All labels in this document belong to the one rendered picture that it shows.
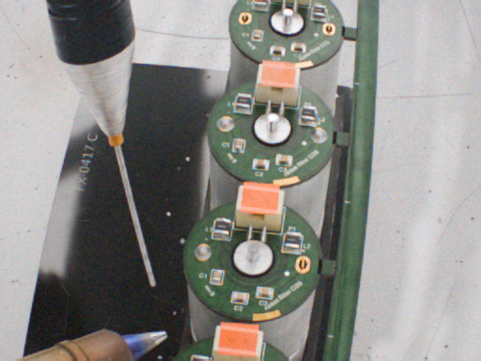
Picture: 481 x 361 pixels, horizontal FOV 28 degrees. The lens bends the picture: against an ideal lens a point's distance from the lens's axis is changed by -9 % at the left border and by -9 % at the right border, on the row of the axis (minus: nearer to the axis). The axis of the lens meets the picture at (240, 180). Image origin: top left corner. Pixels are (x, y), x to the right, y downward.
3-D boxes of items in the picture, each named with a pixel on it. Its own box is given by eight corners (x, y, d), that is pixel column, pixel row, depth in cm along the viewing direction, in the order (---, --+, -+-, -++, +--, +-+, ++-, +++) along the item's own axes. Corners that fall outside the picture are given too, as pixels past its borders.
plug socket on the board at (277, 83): (254, 113, 21) (254, 92, 20) (259, 79, 21) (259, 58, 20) (294, 117, 21) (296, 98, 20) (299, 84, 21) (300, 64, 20)
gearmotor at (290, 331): (187, 395, 23) (174, 306, 18) (202, 305, 24) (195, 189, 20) (294, 408, 23) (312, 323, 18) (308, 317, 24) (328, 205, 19)
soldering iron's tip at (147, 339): (150, 331, 16) (100, 350, 15) (159, 313, 15) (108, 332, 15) (169, 355, 15) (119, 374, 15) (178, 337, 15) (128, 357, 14)
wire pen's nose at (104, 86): (143, 97, 15) (126, 10, 14) (162, 140, 14) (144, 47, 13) (70, 120, 14) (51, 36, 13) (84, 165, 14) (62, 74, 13)
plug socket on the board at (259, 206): (233, 240, 19) (233, 221, 19) (240, 198, 20) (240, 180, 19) (277, 244, 19) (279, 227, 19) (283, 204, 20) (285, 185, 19)
